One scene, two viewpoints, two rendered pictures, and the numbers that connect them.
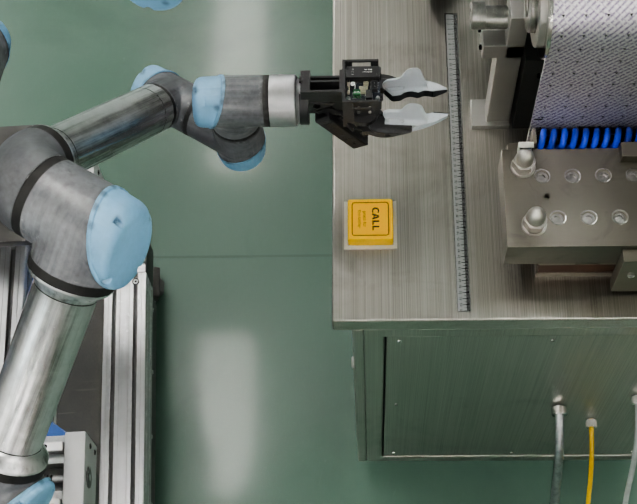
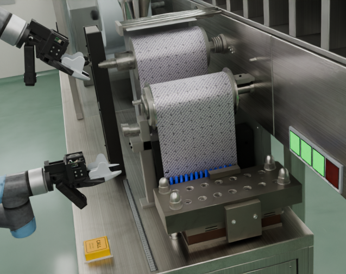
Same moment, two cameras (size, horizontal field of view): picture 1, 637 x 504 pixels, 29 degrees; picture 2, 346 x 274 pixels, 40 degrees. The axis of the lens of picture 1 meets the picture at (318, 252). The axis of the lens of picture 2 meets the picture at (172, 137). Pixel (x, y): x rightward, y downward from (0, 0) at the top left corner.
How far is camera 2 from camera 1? 0.98 m
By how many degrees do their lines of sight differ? 43
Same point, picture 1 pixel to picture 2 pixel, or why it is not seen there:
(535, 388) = not seen: outside the picture
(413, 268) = (123, 261)
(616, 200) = (213, 190)
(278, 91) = (33, 171)
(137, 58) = not seen: outside the picture
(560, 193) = (186, 194)
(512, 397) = not seen: outside the picture
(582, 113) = (186, 163)
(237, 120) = (13, 190)
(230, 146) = (13, 214)
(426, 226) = (127, 244)
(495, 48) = (137, 144)
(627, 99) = (203, 149)
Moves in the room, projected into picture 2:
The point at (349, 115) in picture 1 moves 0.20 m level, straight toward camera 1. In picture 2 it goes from (71, 175) to (77, 211)
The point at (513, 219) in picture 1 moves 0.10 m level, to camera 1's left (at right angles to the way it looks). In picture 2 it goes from (165, 207) to (130, 217)
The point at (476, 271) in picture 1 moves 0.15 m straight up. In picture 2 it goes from (157, 254) to (150, 209)
